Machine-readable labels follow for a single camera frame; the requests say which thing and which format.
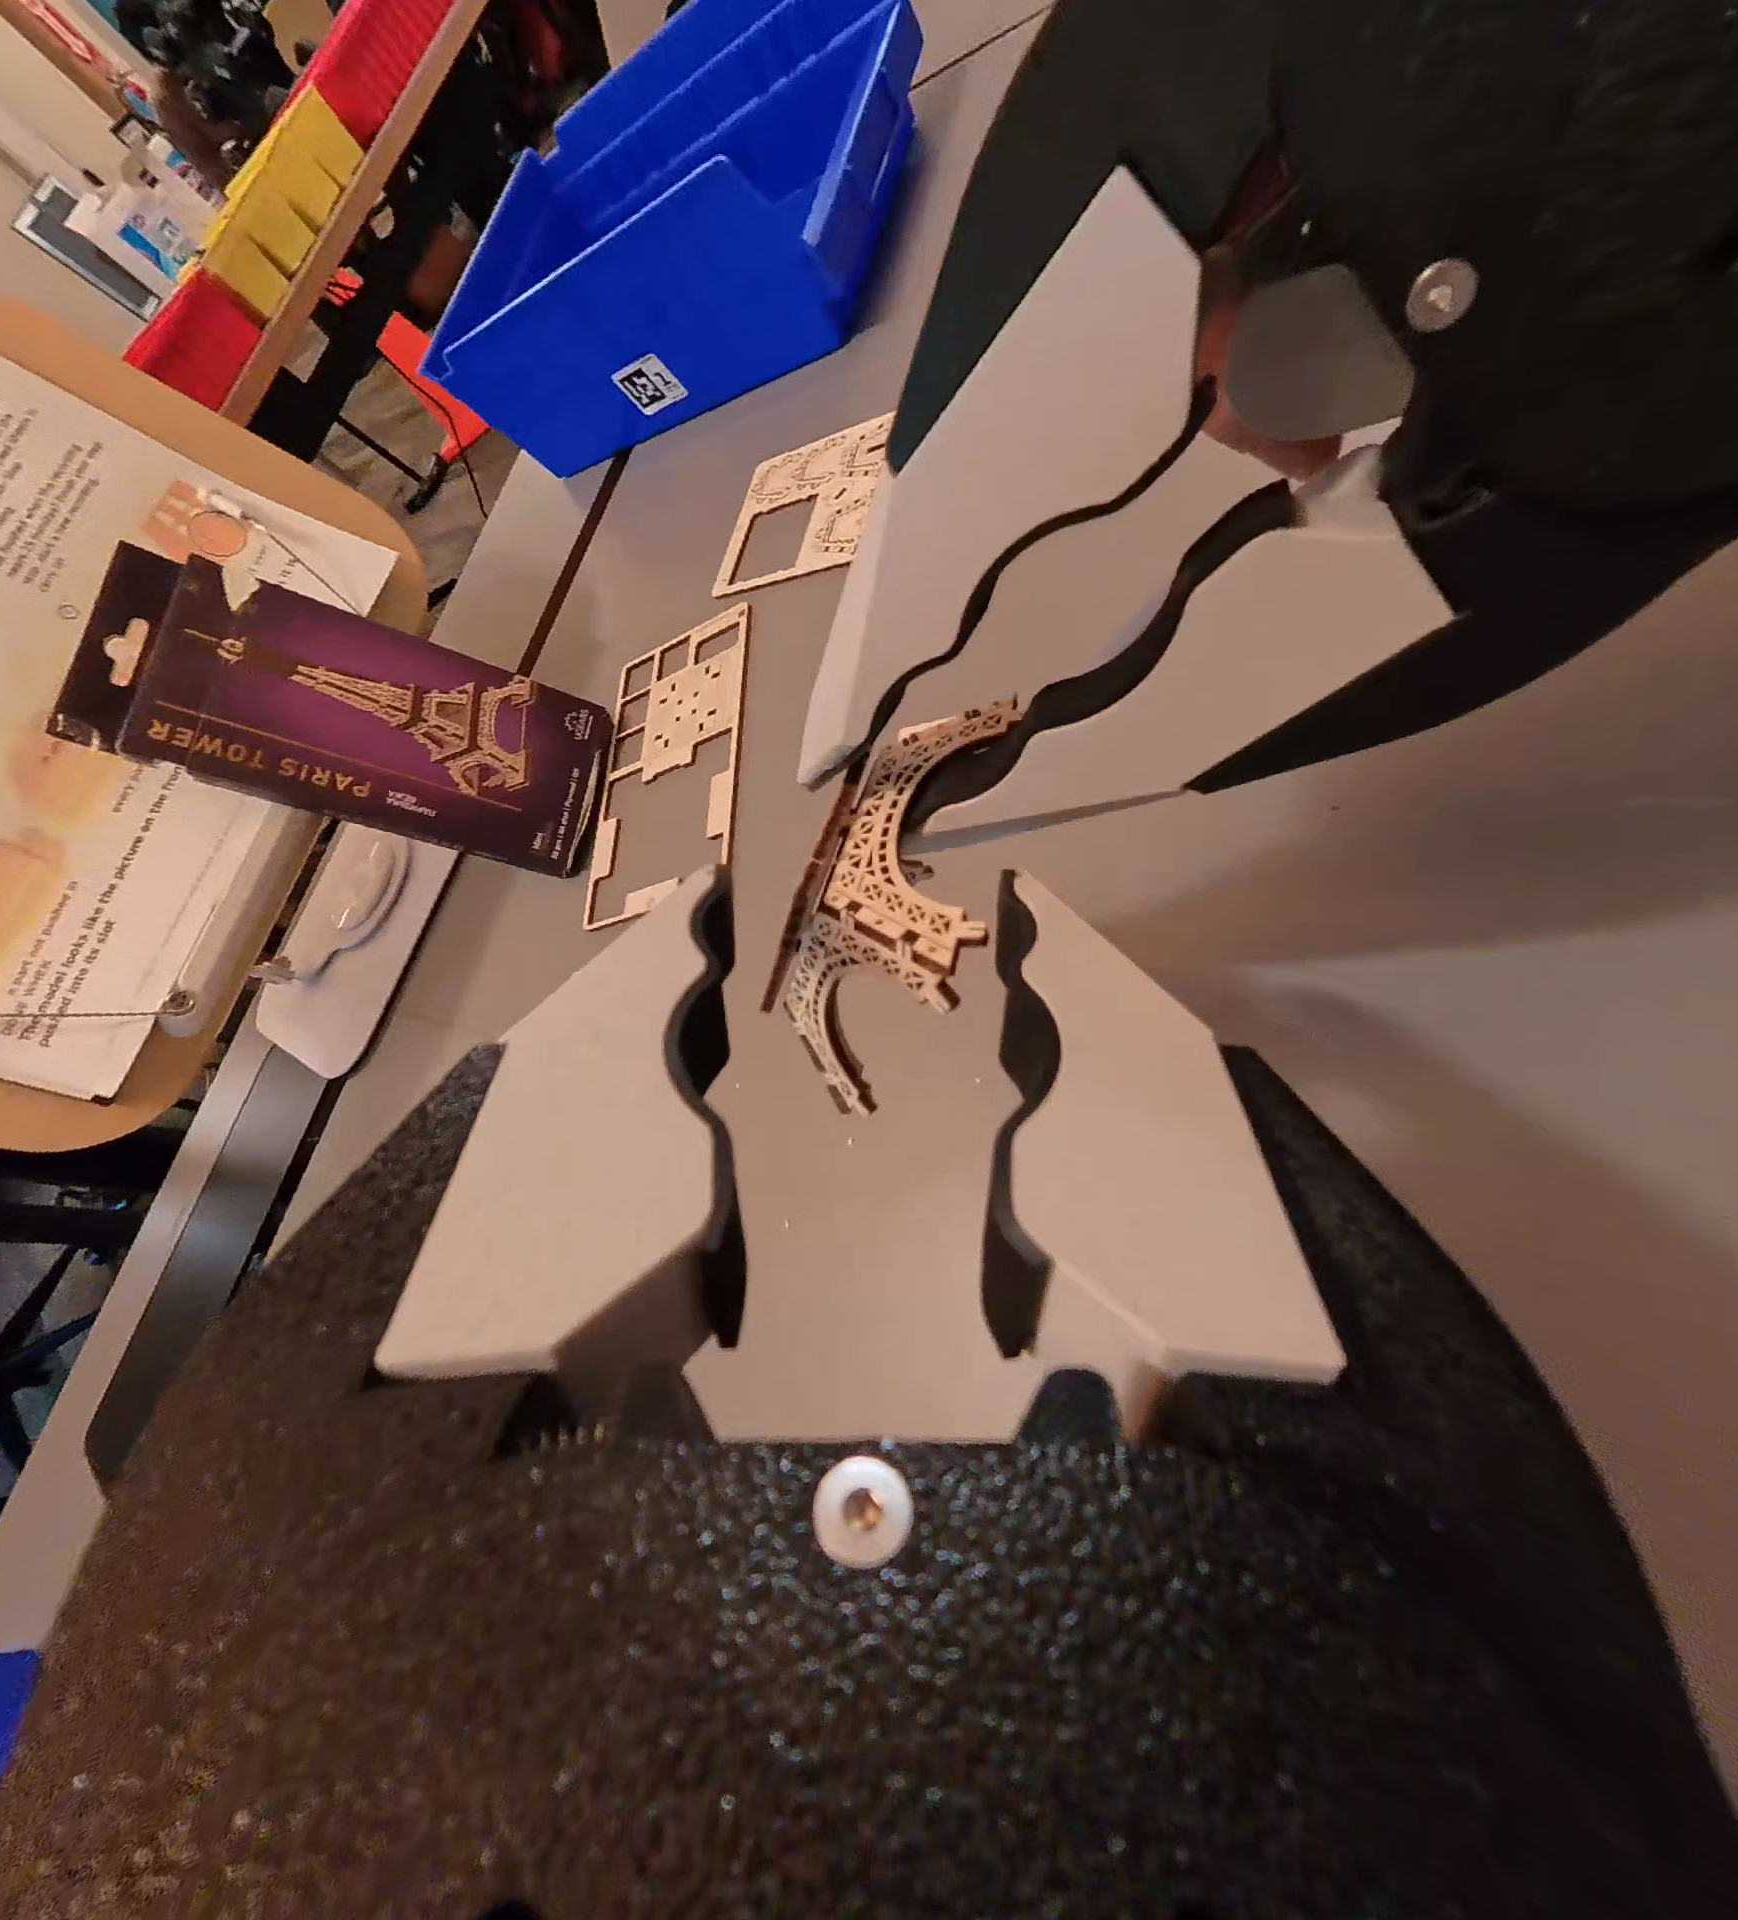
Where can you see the orange traffic cone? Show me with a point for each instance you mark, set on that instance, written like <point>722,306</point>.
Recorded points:
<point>428,374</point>

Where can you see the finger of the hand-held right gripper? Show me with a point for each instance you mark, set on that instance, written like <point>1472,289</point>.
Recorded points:
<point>1261,675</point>
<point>1020,421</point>

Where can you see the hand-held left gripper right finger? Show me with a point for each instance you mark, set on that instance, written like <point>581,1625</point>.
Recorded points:
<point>1155,1199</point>

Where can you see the yellow plastic bin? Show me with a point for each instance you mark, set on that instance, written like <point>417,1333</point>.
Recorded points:
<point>291,181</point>

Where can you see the wooden document stand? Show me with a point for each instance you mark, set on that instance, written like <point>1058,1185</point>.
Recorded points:
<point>346,495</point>

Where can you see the grey desk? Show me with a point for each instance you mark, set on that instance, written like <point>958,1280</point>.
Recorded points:
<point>1410,1126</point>

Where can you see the person's right hand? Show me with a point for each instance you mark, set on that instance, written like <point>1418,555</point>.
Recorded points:
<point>1283,451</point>

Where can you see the wooden puzzle frame sheet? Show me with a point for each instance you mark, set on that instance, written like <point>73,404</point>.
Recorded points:
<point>673,719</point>

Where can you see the long wooden parts sheet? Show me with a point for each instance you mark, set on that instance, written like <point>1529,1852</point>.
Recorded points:
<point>793,495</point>

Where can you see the purple cardboard box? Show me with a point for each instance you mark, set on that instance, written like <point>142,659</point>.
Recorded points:
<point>360,719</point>

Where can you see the red plastic bin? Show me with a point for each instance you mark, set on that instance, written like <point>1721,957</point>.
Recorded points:
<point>195,343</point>
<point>382,52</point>

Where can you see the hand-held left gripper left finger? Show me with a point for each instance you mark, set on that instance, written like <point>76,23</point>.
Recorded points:
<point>569,1199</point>

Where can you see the wooden tower base model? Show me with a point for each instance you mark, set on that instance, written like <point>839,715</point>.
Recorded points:
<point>878,870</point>

